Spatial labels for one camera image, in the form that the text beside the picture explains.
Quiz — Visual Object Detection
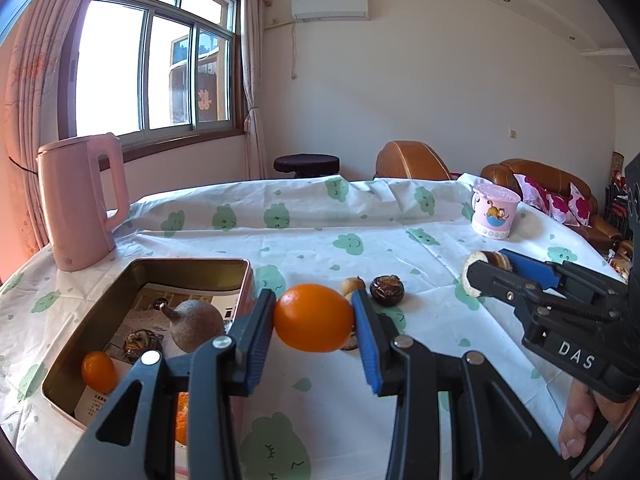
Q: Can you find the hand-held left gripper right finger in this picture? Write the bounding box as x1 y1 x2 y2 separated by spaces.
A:
350 290 576 480

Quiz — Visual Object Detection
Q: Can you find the dark brown water chestnut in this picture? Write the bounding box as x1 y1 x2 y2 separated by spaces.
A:
369 274 405 306
123 329 164 361

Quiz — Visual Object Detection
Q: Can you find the pink metal tin box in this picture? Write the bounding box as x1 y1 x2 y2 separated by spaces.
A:
41 258 254 433

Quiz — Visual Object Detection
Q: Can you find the person's right hand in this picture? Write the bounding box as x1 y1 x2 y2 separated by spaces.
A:
557 379 608 460

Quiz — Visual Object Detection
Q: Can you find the pink cartoon cup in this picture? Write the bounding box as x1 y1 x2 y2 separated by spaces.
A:
470 183 522 241

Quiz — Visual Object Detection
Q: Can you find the narrow pink curtain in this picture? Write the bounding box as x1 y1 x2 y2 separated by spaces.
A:
241 0 268 181

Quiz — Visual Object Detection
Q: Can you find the wide pink curtain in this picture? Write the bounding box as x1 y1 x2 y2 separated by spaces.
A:
0 0 108 256

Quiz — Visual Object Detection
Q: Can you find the sliding glass window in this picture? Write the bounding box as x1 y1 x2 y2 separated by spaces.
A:
59 0 242 153

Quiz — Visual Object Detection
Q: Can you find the black cord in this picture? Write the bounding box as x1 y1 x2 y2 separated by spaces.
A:
9 156 40 177

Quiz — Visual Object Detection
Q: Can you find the pink electric kettle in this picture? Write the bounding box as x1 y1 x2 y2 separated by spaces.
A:
36 132 131 272

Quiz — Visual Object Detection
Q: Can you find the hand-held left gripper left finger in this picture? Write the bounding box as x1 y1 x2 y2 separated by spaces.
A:
55 289 277 480

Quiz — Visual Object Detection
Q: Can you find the brown leather armchair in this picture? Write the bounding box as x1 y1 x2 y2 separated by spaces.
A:
375 140 453 181

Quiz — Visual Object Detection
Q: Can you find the large grey-brown round fruit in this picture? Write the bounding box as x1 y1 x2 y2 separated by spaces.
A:
160 299 226 354

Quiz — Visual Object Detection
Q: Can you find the brown leather sofa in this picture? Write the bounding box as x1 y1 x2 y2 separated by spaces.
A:
481 158 623 256

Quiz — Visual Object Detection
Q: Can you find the pink floral cushion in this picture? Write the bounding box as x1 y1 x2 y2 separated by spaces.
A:
570 182 593 228
545 192 576 226
514 174 551 210

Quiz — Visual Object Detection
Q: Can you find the smooth small orange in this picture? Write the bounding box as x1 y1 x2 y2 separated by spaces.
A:
81 351 119 393
273 283 355 353

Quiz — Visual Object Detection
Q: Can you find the air conditioner pipe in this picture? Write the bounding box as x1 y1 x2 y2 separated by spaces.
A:
264 17 301 81

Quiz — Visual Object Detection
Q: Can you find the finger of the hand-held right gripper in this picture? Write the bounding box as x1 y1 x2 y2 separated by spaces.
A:
466 261 618 326
500 250 628 311

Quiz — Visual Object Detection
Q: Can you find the white air conditioner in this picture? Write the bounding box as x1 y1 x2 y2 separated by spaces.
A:
291 0 370 22

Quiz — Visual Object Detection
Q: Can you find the printed paper leaflet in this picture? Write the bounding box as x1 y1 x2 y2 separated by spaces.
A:
75 282 236 431

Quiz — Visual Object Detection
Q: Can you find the bumpy orange mandarin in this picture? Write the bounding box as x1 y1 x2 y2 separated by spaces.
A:
173 391 191 447

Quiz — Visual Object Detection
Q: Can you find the dark round stool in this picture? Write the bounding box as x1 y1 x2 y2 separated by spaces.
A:
273 153 341 179

